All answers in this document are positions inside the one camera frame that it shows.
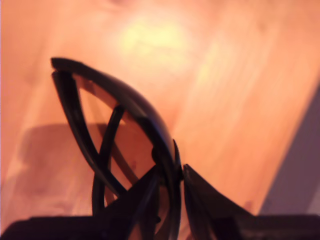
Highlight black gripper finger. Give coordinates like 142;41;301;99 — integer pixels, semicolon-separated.
99;166;161;226
183;164;255;233

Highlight black sunglasses blue mirrored lenses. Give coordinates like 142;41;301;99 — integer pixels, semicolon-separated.
50;57;185;240

